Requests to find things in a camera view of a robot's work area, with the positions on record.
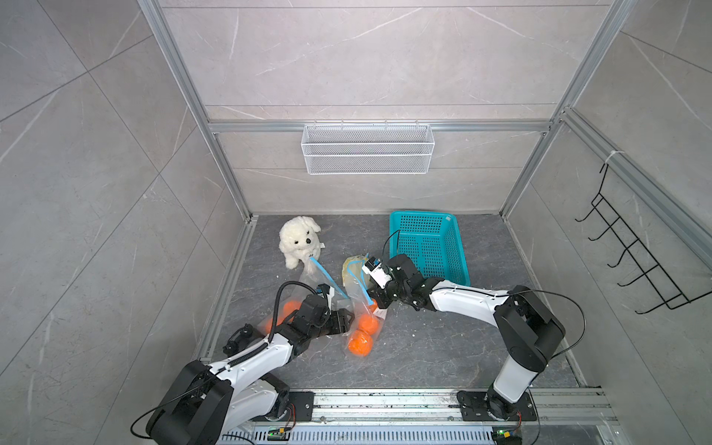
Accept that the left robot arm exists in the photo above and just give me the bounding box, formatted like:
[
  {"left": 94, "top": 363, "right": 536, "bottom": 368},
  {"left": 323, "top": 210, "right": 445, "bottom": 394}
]
[{"left": 131, "top": 281, "right": 355, "bottom": 444}]

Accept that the yellow tissue packet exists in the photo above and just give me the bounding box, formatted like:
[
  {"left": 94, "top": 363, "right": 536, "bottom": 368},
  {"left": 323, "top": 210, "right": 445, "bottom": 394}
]
[{"left": 342, "top": 255, "right": 368, "bottom": 290}]

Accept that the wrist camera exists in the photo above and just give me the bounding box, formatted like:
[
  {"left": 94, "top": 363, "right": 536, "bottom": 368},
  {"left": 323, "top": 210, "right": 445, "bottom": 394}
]
[
  {"left": 362, "top": 257, "right": 391, "bottom": 289},
  {"left": 316, "top": 284, "right": 335, "bottom": 306}
]

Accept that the teal plastic basket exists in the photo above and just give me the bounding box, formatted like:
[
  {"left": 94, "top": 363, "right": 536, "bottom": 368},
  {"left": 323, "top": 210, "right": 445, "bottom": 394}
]
[{"left": 389, "top": 211, "right": 470, "bottom": 286}]

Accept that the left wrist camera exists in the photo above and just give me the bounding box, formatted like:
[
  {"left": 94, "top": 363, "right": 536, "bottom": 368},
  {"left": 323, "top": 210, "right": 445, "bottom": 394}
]
[{"left": 316, "top": 284, "right": 335, "bottom": 306}]

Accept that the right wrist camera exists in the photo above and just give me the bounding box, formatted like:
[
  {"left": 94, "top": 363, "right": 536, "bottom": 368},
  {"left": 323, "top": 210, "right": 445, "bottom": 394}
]
[{"left": 362, "top": 257, "right": 391, "bottom": 289}]

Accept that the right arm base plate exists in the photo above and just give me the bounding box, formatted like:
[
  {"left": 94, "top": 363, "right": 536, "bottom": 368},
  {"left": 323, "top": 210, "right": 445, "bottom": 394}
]
[{"left": 456, "top": 390, "right": 538, "bottom": 422}]

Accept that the orange two bag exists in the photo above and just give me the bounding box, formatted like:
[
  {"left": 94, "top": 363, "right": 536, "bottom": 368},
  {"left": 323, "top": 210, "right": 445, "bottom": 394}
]
[{"left": 348, "top": 329, "right": 374, "bottom": 357}]

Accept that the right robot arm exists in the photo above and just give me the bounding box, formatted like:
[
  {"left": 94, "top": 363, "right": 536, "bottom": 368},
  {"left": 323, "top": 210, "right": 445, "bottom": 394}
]
[{"left": 362, "top": 254, "right": 567, "bottom": 421}]

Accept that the aluminium rail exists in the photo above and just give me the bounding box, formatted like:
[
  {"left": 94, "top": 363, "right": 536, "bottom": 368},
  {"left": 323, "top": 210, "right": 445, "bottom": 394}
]
[{"left": 221, "top": 388, "right": 619, "bottom": 428}]

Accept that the white wire wall basket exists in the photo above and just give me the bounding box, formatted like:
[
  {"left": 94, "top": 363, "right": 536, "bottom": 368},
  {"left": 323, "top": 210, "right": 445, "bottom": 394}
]
[{"left": 300, "top": 123, "right": 435, "bottom": 175}]

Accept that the clear zip bag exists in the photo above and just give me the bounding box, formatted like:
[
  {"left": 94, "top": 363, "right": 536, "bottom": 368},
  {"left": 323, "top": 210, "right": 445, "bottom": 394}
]
[
  {"left": 258, "top": 259, "right": 353, "bottom": 348},
  {"left": 343, "top": 276, "right": 388, "bottom": 348}
]

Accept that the black wire hook rack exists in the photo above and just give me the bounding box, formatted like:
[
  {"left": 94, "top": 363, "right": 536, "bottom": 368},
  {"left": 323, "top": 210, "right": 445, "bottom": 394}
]
[{"left": 575, "top": 163, "right": 711, "bottom": 315}]

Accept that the orange in left bag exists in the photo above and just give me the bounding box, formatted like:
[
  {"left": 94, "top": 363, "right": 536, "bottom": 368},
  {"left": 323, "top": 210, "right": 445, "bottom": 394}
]
[{"left": 260, "top": 300, "right": 301, "bottom": 335}]

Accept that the white plush dog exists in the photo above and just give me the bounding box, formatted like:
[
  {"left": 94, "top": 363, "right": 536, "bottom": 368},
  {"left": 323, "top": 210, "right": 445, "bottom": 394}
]
[{"left": 279, "top": 216, "right": 326, "bottom": 270}]

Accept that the orange one bag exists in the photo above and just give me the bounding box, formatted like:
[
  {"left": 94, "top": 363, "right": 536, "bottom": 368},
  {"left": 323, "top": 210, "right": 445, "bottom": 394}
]
[{"left": 358, "top": 313, "right": 381, "bottom": 336}]

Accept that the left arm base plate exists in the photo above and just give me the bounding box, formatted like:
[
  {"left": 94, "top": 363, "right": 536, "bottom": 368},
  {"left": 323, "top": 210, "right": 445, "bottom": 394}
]
[{"left": 260, "top": 391, "right": 315, "bottom": 423}]

